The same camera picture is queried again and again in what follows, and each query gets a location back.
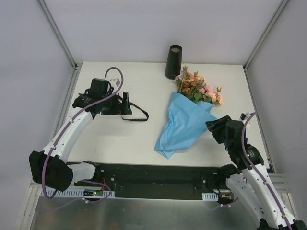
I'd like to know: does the black gold-lettered ribbon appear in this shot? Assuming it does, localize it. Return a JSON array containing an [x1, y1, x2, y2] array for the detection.
[[121, 102, 149, 122]]

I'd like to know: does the blue wrapping paper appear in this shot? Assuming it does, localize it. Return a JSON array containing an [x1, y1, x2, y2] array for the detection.
[[154, 92, 216, 159]]

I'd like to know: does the pink orange flower bunch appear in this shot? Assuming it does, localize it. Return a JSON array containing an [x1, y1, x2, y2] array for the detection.
[[174, 66, 223, 107]]

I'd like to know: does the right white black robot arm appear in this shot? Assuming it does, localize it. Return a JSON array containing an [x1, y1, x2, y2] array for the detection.
[[206, 113, 307, 230]]

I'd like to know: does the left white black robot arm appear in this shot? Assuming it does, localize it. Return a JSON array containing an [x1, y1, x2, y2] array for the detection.
[[29, 78, 132, 191]]

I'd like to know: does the black tapered vase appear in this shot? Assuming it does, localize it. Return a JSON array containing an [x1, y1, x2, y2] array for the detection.
[[165, 45, 182, 80]]

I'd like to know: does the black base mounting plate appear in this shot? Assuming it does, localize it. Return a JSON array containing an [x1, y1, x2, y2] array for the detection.
[[74, 163, 228, 200]]

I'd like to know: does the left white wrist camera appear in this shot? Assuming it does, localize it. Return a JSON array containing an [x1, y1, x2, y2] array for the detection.
[[105, 78, 120, 91]]

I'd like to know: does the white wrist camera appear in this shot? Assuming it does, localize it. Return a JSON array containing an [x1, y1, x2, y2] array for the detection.
[[239, 112, 256, 130], [105, 78, 120, 91]]

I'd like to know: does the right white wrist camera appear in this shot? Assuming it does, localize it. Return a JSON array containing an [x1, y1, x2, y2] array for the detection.
[[239, 112, 256, 130]]

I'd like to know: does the right white cable duct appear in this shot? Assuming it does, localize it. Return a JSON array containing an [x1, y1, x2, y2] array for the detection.
[[201, 193, 219, 202]]

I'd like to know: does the white cable duct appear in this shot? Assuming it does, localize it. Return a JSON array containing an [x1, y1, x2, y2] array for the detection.
[[201, 193, 219, 202], [55, 188, 116, 198]]

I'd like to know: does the left white cable duct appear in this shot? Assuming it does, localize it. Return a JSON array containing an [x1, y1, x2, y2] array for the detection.
[[55, 188, 116, 198]]

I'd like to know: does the left aluminium frame post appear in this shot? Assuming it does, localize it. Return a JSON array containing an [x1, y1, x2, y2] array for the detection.
[[36, 0, 77, 70]]

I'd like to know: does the aluminium frame post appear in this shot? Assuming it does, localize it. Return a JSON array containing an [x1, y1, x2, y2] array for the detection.
[[36, 0, 77, 70], [243, 0, 291, 72]]

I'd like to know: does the right aluminium frame post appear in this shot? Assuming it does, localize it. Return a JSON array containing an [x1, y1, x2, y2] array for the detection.
[[243, 0, 291, 72]]

